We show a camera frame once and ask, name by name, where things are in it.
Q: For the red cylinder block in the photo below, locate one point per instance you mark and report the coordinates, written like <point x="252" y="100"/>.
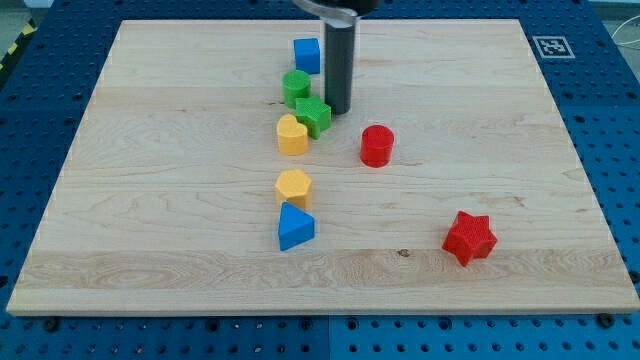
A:
<point x="376" y="146"/>

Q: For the yellow black hazard tape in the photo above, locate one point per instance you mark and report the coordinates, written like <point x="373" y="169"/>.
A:
<point x="19" y="45"/>

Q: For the yellow hexagon block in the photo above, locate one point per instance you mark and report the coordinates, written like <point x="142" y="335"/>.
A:
<point x="294" y="186"/>

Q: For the wooden board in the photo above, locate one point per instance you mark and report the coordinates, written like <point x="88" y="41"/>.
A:
<point x="166" y="203"/>

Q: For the red star block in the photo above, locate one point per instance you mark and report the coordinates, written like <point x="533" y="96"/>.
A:
<point x="469" y="237"/>

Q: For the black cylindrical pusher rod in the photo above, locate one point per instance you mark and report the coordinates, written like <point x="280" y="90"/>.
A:
<point x="339" y="43"/>

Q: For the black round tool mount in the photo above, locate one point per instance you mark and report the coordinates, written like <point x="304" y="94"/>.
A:
<point x="338" y="12"/>

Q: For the blue triangle block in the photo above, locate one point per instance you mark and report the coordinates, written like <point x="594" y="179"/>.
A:
<point x="295" y="227"/>

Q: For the white fiducial marker tag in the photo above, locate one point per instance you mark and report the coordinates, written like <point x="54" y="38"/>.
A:
<point x="553" y="47"/>

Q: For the yellow heart block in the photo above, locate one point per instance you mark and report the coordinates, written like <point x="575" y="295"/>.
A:
<point x="292" y="136"/>

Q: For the blue cube block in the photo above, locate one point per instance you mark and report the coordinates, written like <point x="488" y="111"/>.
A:
<point x="307" y="55"/>

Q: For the green star block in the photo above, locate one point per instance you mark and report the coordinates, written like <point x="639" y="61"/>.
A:
<point x="315" y="114"/>

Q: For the green cylinder block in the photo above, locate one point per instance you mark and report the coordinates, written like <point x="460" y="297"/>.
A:
<point x="295" y="84"/>

